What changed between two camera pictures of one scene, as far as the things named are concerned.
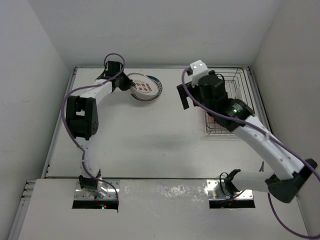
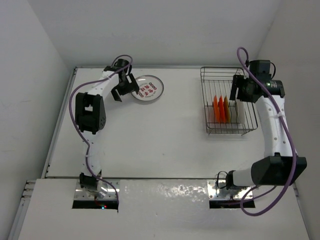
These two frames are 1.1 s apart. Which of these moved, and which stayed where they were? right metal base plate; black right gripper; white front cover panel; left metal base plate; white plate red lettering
Moved: black right gripper; white plate red lettering
Stayed: left metal base plate; white front cover panel; right metal base plate
